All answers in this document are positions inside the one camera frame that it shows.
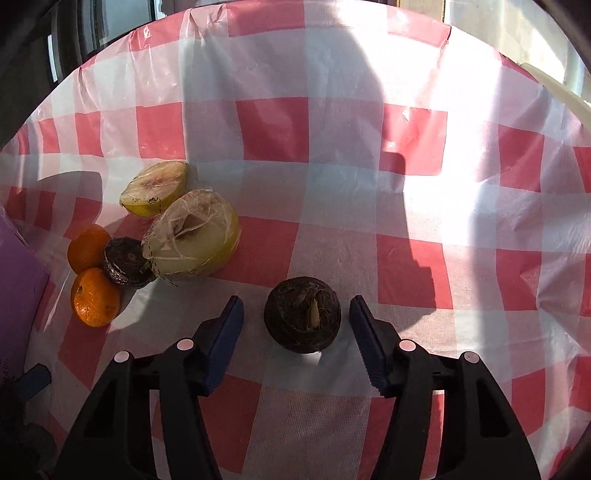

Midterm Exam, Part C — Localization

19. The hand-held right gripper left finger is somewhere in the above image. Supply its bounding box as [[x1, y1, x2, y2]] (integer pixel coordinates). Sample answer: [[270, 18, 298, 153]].
[[54, 295, 245, 480]]

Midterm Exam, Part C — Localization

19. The red white checkered tablecloth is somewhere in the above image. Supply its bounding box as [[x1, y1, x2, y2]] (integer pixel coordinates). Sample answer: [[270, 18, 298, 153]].
[[0, 6, 591, 480]]

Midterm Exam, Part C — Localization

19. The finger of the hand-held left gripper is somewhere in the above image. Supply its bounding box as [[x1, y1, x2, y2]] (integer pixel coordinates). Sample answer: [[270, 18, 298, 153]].
[[18, 363, 52, 401]]

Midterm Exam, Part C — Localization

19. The purple box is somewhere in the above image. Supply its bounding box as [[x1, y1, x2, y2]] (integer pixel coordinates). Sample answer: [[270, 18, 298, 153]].
[[0, 210, 51, 384]]

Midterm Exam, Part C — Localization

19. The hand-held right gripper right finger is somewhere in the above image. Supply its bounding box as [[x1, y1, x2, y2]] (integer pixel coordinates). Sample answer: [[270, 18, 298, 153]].
[[349, 295, 542, 480]]

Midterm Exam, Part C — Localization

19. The small cut yellow pear half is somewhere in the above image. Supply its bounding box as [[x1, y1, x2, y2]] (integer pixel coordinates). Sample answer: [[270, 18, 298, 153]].
[[119, 160, 188, 218]]

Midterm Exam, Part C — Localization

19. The orange tangerine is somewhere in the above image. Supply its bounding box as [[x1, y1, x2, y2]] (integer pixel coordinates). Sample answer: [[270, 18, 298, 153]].
[[71, 268, 122, 328], [67, 224, 113, 275]]

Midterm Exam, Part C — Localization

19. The plastic-wrapped cut yellow melon half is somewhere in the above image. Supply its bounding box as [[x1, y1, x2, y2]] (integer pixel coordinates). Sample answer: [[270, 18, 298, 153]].
[[141, 188, 242, 279]]

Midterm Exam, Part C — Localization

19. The dark brown water chestnut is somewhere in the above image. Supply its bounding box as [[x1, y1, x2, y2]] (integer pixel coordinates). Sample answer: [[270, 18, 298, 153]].
[[102, 237, 157, 290], [264, 276, 342, 354]]

